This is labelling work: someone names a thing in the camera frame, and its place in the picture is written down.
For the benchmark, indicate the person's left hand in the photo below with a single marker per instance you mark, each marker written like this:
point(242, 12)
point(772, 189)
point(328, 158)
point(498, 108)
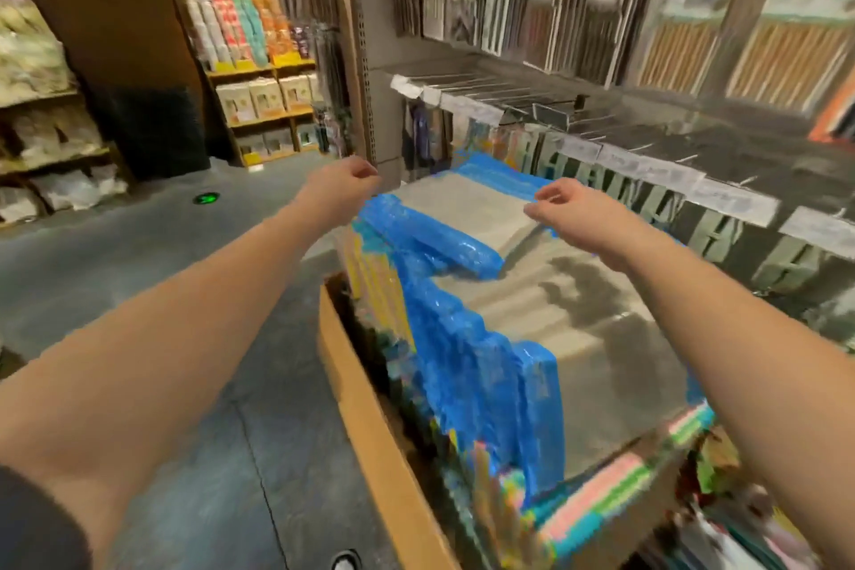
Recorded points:
point(341, 189)

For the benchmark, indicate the background shelf with yellow ledges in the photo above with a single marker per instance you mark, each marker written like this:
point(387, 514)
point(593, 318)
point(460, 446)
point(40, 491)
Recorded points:
point(261, 95)

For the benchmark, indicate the row of chopstick packets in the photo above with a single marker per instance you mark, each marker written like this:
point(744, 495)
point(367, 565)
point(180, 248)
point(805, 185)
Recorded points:
point(695, 42)

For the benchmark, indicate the person's dark left sleeve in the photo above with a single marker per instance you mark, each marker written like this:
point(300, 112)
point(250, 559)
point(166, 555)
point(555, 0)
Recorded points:
point(20, 523)

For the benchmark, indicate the person's right forearm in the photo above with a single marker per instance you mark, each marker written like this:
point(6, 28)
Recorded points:
point(762, 389)

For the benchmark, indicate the colourful sponge packets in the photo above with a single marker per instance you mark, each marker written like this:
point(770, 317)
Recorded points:
point(601, 496)

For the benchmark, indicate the person's right hand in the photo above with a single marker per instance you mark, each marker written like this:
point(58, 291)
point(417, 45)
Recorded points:
point(595, 222)

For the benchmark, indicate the grey chopstick display rack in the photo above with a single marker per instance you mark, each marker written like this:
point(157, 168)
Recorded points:
point(374, 2)

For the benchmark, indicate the green floor marker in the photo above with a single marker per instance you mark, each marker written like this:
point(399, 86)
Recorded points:
point(206, 198)

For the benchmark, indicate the blue cloth packets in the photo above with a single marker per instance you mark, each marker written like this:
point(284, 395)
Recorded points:
point(601, 349)

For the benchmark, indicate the row of hanging dark utensils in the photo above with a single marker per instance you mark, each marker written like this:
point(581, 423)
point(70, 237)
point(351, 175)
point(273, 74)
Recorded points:
point(321, 2)

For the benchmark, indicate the row of white price tags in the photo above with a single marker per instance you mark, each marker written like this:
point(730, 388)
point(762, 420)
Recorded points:
point(728, 200)

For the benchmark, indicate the brown cardboard box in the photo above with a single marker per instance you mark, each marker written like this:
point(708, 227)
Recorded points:
point(368, 429)

